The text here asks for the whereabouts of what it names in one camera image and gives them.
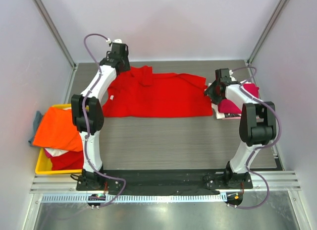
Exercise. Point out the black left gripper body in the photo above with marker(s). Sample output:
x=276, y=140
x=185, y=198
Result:
x=126, y=66

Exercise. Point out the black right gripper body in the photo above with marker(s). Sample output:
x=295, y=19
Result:
x=213, y=91

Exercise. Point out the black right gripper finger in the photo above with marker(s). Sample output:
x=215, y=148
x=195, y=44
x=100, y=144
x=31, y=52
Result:
x=213, y=90
x=216, y=100

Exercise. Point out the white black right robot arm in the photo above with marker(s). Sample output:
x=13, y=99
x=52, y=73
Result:
x=256, y=129

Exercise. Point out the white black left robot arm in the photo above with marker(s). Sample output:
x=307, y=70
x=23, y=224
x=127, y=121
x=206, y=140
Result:
x=88, y=118

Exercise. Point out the folded magenta t-shirt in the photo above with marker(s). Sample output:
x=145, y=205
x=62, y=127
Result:
x=226, y=106

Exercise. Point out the folded black patterned t-shirt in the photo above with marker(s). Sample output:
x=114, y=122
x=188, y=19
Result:
x=226, y=115

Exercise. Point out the folded pink t-shirt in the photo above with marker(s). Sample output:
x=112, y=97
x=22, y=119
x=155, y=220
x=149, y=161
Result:
x=231, y=117

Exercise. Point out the orange t-shirt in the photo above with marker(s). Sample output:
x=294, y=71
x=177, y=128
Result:
x=57, y=131

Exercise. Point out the grey t-shirt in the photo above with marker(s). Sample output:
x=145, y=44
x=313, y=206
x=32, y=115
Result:
x=36, y=123

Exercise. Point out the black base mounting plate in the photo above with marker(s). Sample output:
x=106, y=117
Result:
x=186, y=182

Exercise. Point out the dark red t-shirt in bin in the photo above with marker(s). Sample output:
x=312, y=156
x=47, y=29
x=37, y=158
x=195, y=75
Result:
x=68, y=161

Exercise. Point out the yellow plastic bin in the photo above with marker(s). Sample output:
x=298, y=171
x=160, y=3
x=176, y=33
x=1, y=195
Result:
x=44, y=165

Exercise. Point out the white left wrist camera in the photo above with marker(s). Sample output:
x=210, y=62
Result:
x=109, y=41

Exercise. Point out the left aluminium frame post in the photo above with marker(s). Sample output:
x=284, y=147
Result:
x=54, y=31

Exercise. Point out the aluminium frame post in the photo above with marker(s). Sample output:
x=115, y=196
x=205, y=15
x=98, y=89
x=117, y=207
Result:
x=54, y=31
x=278, y=10

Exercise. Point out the right aluminium frame post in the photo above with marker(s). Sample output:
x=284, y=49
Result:
x=278, y=10

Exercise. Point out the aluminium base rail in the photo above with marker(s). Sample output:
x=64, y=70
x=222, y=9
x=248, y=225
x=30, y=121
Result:
x=63, y=183

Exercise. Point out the white slotted cable duct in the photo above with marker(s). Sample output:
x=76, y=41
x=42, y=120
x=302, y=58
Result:
x=90, y=198

